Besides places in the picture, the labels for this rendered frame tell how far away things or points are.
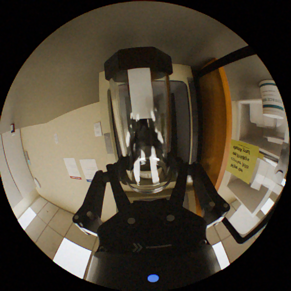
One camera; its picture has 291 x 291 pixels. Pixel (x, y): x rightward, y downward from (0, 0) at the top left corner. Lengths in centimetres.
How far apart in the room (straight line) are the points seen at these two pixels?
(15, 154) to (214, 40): 314
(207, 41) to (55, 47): 33
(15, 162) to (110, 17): 294
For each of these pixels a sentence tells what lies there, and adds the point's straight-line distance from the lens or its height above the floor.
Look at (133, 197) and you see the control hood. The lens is 38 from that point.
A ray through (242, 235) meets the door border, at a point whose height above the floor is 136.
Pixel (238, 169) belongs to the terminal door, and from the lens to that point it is 23.
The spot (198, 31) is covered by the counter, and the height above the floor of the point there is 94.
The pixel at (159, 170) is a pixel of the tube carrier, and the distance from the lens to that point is 16.
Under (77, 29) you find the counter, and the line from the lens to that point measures 24.
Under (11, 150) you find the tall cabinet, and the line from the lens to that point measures 295.
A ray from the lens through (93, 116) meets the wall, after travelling 84.
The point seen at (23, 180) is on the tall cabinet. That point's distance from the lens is 304.
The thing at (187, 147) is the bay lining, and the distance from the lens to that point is 34.
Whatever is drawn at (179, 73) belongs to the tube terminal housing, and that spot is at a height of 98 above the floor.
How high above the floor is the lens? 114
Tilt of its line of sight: 16 degrees up
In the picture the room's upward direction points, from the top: 175 degrees clockwise
